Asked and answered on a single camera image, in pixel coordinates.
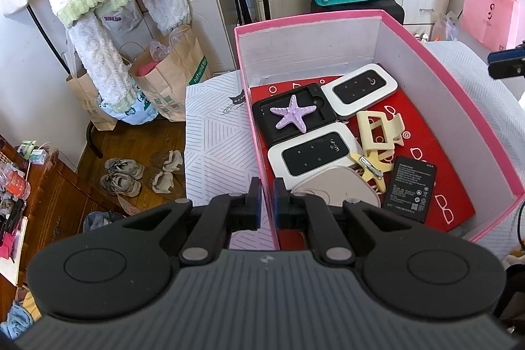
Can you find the pink cardboard box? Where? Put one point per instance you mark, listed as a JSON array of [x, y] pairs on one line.
[[307, 50]]

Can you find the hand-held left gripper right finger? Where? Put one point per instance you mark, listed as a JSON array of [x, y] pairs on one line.
[[279, 210]]

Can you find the grey sneaker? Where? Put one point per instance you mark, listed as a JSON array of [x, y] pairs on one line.
[[125, 168], [121, 184]]

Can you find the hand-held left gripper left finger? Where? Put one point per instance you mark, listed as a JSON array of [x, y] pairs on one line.
[[255, 210]]

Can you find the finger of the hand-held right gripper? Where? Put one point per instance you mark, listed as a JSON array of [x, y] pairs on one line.
[[508, 61]]

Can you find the pink gift bag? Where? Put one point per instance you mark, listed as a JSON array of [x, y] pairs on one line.
[[488, 13]]

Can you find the grey bag with purple print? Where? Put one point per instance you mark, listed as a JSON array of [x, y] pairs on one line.
[[123, 30]]

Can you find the white cardboard box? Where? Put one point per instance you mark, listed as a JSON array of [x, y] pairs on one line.
[[211, 34]]

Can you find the large brown paper bag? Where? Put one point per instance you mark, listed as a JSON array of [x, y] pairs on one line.
[[172, 75]]

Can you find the pink paper tag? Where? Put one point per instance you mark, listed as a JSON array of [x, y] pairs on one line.
[[127, 202]]

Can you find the green small box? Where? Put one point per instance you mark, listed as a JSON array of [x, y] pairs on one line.
[[35, 153]]

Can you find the blue cloth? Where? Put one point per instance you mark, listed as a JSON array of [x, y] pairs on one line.
[[16, 319]]

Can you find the white fluffy garment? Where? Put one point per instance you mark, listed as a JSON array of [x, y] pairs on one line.
[[94, 46]]

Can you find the white patterned sheet with cat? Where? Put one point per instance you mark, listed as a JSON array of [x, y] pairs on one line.
[[213, 145]]

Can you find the black battery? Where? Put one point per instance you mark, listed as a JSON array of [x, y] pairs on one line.
[[410, 190]]

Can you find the cream hair claw clip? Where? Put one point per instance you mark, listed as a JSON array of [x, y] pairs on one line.
[[363, 128]]

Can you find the bin with blue bag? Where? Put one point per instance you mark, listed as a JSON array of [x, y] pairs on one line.
[[98, 221]]

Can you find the black clothes rack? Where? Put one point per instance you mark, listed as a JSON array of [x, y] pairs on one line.
[[91, 136]]

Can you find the white green printed plastic bag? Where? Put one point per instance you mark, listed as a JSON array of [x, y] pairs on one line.
[[135, 115]]

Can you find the red printed cloth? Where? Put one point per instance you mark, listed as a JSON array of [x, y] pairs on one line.
[[418, 141]]

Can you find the dark cloth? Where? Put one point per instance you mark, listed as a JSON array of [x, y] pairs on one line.
[[512, 300]]

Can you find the black stool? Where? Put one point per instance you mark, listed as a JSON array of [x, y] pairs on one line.
[[393, 9]]

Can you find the red bottle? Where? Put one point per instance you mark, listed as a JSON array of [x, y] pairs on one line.
[[14, 184]]

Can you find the white portable router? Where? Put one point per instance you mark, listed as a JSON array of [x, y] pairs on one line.
[[316, 153], [357, 87]]

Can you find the wooden cabinet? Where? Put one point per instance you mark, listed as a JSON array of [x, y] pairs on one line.
[[53, 202]]

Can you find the clear plastic bag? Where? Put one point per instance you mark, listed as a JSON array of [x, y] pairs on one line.
[[445, 26]]

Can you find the small brown paper bag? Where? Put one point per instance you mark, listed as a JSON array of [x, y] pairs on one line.
[[86, 95]]

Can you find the yellow hair clip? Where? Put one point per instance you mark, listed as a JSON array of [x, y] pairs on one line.
[[367, 165]]

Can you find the beige rounded device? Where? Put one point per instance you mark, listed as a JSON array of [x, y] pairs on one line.
[[340, 186]]

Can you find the purple starfish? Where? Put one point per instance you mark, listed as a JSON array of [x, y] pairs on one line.
[[289, 116]]

